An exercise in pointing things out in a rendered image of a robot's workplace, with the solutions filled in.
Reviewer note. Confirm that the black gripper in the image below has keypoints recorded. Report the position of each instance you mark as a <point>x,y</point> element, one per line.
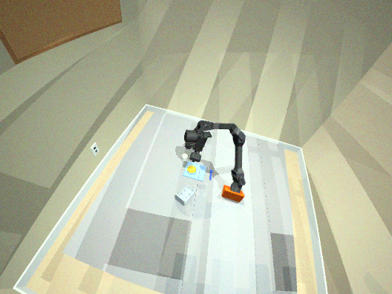
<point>195,156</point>

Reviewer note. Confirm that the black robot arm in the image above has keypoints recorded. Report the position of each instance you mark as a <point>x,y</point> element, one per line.
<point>200,135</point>

